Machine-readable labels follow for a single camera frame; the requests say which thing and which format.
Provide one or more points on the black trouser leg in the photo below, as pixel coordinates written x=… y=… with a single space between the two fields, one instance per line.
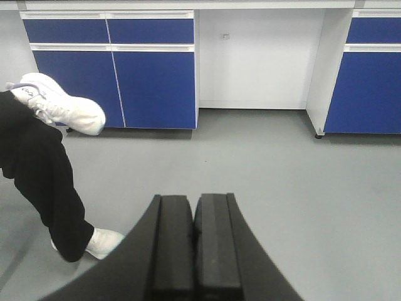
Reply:
x=33 y=156

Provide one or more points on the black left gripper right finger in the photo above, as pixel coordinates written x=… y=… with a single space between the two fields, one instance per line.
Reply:
x=230 y=262

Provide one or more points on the blue white lab cabinet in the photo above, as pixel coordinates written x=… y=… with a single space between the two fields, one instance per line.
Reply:
x=355 y=85
x=139 y=65

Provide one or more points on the blue white right lab cabinet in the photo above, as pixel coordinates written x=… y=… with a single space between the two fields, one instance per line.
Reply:
x=355 y=85

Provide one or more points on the white wall socket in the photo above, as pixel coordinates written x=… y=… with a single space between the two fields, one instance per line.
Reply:
x=225 y=36

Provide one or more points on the white sneaker on floor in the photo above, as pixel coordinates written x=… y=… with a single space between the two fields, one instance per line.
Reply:
x=105 y=243

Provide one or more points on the raised white sneaker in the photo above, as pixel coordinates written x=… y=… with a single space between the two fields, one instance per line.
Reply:
x=51 y=104

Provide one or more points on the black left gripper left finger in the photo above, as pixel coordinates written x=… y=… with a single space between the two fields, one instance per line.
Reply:
x=153 y=262

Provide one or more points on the blue white left lab cabinet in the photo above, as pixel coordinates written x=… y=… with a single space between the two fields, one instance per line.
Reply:
x=139 y=65

